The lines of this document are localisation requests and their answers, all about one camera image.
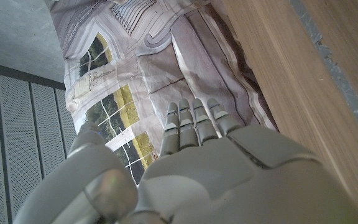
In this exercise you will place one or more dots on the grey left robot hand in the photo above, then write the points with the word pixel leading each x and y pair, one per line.
pixel 216 174

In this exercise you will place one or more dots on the wooden panel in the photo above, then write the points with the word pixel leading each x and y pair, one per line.
pixel 337 77

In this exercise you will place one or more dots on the printed sofa backdrop cloth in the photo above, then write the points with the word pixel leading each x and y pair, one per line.
pixel 166 46

